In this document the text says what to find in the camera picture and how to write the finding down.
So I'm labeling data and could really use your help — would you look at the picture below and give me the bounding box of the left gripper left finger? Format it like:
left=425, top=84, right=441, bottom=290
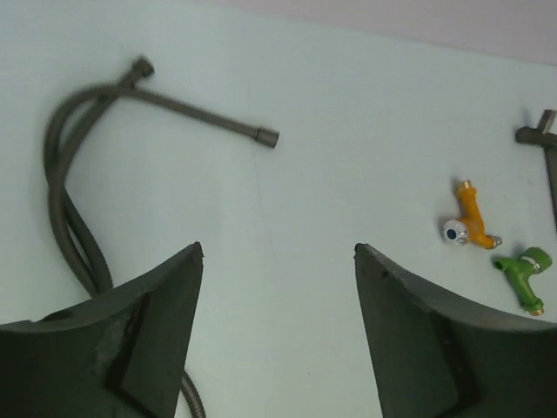
left=1, top=243, right=203, bottom=417

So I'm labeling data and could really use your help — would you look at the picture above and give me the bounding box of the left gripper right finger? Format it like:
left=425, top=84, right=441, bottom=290
left=354, top=243, right=556, bottom=417

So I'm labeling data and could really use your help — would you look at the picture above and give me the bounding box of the dark flexible shower hose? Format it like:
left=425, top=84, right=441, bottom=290
left=43, top=55, right=280, bottom=418

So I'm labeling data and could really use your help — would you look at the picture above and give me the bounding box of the green water faucet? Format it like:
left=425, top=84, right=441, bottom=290
left=493, top=246, right=553, bottom=316

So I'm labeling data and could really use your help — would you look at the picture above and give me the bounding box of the orange water faucet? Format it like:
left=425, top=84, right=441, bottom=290
left=440, top=180, right=502, bottom=250

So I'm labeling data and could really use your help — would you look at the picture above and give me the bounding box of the dark metal faucet spout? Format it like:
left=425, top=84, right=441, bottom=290
left=514, top=109, right=556, bottom=219

